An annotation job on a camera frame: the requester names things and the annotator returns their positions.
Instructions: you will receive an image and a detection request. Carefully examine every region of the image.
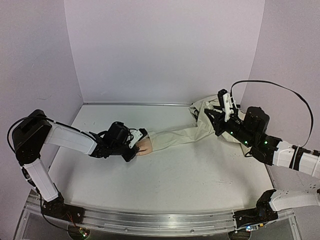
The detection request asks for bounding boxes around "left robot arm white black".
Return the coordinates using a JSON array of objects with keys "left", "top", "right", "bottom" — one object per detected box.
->
[{"left": 6, "top": 109, "right": 147, "bottom": 219}]

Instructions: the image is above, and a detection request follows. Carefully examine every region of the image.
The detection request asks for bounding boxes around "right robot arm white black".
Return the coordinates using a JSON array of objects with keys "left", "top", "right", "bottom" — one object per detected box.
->
[{"left": 204, "top": 106, "right": 320, "bottom": 231}]

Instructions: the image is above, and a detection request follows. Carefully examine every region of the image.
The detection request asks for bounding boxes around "beige sleeve cloth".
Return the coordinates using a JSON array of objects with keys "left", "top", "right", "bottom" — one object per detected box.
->
[{"left": 145, "top": 93, "right": 253, "bottom": 158}]

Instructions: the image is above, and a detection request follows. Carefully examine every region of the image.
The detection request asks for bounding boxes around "mannequin hand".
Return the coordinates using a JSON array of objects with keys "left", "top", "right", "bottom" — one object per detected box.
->
[{"left": 136, "top": 138, "right": 153, "bottom": 156}]

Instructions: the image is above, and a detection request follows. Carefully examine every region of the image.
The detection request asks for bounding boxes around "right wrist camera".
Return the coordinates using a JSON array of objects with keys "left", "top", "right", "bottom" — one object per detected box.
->
[{"left": 217, "top": 89, "right": 239, "bottom": 122}]

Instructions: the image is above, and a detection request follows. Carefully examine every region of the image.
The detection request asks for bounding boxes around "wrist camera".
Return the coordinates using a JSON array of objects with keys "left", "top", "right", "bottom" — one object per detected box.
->
[
  {"left": 128, "top": 128, "right": 148, "bottom": 149},
  {"left": 217, "top": 89, "right": 239, "bottom": 122}
]

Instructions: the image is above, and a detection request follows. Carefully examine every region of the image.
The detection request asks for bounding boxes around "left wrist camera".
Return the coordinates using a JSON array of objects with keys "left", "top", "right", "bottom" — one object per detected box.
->
[{"left": 128, "top": 128, "right": 148, "bottom": 149}]

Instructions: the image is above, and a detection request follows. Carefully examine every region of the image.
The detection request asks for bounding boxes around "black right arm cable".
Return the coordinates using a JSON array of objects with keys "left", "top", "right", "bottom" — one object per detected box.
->
[{"left": 230, "top": 79, "right": 315, "bottom": 151}]

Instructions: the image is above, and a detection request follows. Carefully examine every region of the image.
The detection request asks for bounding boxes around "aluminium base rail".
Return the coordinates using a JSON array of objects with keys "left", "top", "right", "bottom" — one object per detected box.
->
[{"left": 14, "top": 191, "right": 301, "bottom": 240}]

